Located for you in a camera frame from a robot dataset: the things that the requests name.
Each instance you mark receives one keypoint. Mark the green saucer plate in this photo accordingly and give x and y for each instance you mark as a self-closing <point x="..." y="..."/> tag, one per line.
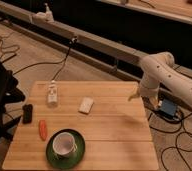
<point x="66" y="163"/>

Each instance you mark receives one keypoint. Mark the black rectangular object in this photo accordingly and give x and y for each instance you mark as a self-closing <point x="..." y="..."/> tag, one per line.
<point x="27" y="113"/>

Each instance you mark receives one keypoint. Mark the long metal rail beam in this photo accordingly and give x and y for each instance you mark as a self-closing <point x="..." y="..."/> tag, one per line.
<point x="107" y="31"/>

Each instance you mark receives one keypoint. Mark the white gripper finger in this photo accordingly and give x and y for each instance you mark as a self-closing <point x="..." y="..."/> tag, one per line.
<point x="133" y="96"/>
<point x="154" y="101"/>

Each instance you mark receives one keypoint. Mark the white cup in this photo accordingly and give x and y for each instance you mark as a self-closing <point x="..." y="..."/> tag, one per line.
<point x="64" y="145"/>

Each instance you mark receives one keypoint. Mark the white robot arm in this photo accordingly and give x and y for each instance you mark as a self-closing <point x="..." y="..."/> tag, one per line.
<point x="158" y="69"/>

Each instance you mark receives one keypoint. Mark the white rectangular sponge block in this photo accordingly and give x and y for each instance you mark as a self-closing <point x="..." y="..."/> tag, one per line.
<point x="86" y="105"/>

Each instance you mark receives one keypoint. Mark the small white bottle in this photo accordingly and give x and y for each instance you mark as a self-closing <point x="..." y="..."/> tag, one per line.
<point x="52" y="97"/>

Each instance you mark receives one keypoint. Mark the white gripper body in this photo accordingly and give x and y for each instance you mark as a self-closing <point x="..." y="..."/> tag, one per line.
<point x="149" y="90"/>

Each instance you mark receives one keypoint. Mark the white object on rail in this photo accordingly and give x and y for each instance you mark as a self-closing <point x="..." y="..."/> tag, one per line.
<point x="47" y="15"/>

